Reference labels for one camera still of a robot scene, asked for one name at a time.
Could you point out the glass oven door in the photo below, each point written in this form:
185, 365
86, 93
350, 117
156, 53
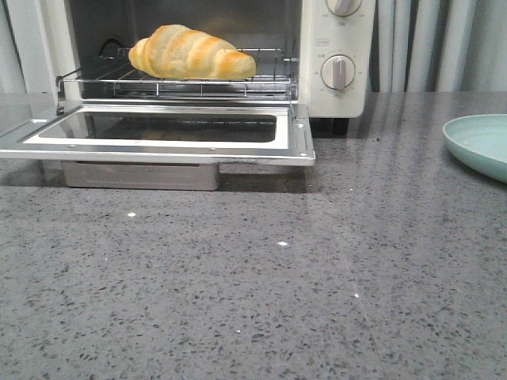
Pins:
166, 133

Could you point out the golden croissant bread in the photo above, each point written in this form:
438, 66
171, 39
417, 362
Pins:
178, 52

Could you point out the lower white oven knob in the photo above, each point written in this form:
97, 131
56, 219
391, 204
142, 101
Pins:
338, 72

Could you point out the white oven knob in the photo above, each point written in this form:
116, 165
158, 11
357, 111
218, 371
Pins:
338, 72
343, 8

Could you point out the white Toshiba toaster oven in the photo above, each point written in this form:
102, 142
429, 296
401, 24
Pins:
315, 53

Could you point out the upper white oven knob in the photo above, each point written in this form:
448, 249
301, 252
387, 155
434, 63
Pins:
343, 8

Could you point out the grey pleated curtain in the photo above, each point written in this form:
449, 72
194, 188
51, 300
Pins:
418, 46

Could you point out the light green round plate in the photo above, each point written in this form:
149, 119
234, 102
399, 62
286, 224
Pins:
479, 142

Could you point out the silver door handle bar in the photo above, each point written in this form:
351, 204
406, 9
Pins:
87, 174

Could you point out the metal wire oven rack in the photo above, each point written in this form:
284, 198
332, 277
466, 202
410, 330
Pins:
114, 77

